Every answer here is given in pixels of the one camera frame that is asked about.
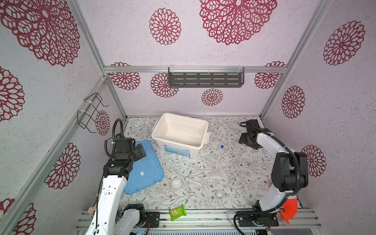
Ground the white plastic storage bin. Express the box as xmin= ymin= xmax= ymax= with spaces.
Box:
xmin=151 ymin=113 xmax=211 ymax=159

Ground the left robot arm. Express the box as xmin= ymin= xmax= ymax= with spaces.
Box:
xmin=86 ymin=118 xmax=146 ymax=235

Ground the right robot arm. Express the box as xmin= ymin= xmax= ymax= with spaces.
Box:
xmin=233 ymin=119 xmax=308 ymax=234

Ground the blue plastic bin lid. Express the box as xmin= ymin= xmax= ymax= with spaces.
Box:
xmin=124 ymin=140 xmax=164 ymax=195

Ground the white round dish large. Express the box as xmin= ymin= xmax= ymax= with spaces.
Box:
xmin=171 ymin=179 xmax=183 ymax=190

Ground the white round dish small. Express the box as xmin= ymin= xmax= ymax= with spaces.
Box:
xmin=216 ymin=191 xmax=225 ymax=199

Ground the cartoon boy plush doll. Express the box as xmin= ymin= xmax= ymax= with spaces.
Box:
xmin=88 ymin=193 xmax=101 ymax=218

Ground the clear glass test tube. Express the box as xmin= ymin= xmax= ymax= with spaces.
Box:
xmin=175 ymin=170 xmax=201 ymax=191

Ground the green snack packet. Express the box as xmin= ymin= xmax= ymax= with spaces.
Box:
xmin=169 ymin=205 xmax=187 ymax=221

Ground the red shark plush toy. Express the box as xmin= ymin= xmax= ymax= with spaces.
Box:
xmin=281 ymin=196 xmax=299 ymax=224

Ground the black wire wall rack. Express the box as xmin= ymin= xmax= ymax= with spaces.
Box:
xmin=76 ymin=93 xmax=109 ymax=134

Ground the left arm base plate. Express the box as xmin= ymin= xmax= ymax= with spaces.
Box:
xmin=118 ymin=211 xmax=161 ymax=229

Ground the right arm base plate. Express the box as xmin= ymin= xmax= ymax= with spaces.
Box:
xmin=236 ymin=211 xmax=279 ymax=227

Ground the grey wall shelf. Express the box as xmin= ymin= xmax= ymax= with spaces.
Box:
xmin=167 ymin=68 xmax=244 ymax=88

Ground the aluminium front rail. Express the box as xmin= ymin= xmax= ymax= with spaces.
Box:
xmin=74 ymin=208 xmax=324 ymax=231

